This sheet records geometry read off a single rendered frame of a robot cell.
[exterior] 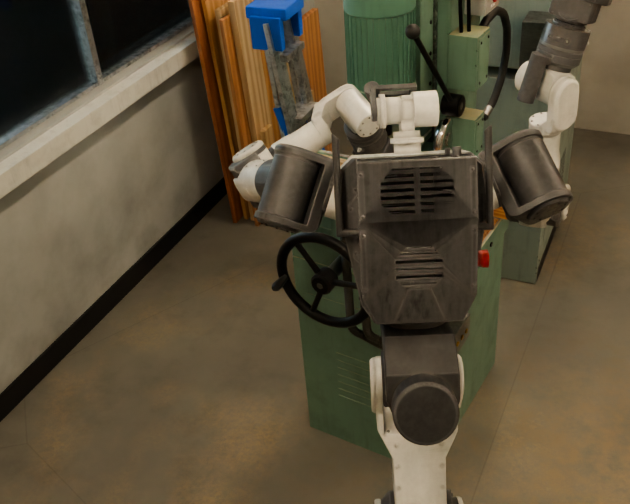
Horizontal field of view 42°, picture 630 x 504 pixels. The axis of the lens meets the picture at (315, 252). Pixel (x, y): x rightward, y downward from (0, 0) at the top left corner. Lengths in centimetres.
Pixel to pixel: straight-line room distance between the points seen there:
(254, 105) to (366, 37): 166
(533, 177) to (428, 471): 61
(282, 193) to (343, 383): 120
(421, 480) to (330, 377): 97
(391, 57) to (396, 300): 80
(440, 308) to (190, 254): 241
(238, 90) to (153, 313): 101
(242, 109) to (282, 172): 213
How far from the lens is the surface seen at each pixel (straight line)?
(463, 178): 136
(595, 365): 313
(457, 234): 138
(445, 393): 141
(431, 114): 154
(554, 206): 153
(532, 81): 168
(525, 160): 153
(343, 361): 254
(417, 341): 148
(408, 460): 169
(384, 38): 203
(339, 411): 271
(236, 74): 356
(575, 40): 168
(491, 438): 282
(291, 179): 150
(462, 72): 225
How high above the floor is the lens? 207
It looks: 35 degrees down
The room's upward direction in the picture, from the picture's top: 5 degrees counter-clockwise
